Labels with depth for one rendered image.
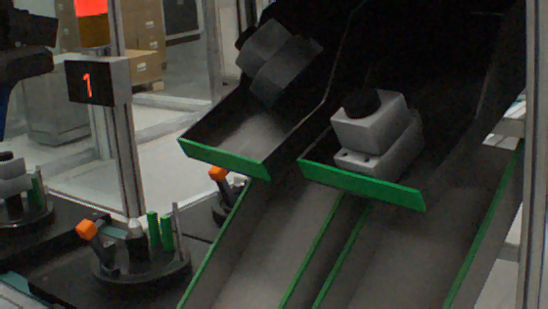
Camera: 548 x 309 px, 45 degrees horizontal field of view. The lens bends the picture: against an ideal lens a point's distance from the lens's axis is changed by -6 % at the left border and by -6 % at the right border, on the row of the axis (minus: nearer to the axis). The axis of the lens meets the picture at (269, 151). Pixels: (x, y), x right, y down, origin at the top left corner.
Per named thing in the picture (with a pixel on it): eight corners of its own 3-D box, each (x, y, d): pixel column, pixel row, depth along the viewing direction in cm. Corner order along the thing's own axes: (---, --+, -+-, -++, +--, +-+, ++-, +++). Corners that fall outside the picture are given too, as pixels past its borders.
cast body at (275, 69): (283, 89, 66) (228, 41, 66) (269, 110, 70) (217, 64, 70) (332, 40, 70) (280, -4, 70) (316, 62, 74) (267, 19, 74)
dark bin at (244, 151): (270, 185, 60) (235, 117, 56) (186, 156, 70) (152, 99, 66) (440, 15, 72) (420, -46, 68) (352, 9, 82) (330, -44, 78)
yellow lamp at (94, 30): (92, 48, 102) (88, 17, 101) (73, 47, 105) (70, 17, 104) (117, 42, 106) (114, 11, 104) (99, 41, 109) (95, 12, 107)
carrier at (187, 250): (135, 349, 78) (116, 255, 75) (28, 292, 93) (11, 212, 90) (265, 272, 96) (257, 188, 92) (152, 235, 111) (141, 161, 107)
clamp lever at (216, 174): (233, 211, 106) (215, 173, 102) (224, 209, 107) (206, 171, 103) (247, 196, 108) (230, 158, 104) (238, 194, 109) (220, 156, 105)
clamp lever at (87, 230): (109, 273, 88) (82, 231, 84) (100, 269, 89) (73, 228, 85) (126, 254, 90) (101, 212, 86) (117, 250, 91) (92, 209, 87)
